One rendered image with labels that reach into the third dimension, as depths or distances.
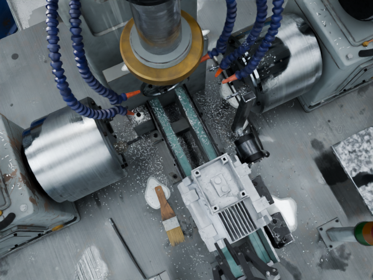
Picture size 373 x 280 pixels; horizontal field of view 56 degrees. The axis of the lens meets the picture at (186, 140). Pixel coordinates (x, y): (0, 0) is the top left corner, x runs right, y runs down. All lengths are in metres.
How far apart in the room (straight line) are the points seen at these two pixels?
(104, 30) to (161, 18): 0.39
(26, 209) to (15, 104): 0.60
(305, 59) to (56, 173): 0.71
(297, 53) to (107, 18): 0.50
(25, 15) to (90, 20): 1.22
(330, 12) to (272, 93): 0.27
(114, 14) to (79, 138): 0.33
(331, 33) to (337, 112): 0.40
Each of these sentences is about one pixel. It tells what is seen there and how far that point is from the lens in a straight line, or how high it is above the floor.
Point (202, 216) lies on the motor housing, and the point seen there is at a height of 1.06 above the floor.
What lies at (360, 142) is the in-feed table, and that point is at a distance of 1.24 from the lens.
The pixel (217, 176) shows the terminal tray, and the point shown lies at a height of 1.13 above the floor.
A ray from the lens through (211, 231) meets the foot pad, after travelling 0.93.
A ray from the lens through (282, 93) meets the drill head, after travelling 1.02.
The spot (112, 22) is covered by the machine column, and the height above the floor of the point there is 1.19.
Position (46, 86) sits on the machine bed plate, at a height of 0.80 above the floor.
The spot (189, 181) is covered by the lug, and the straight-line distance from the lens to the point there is 0.92.
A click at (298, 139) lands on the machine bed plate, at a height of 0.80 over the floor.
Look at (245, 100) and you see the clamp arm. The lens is 0.82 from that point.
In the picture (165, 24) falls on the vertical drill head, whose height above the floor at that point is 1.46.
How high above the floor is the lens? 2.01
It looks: 75 degrees down
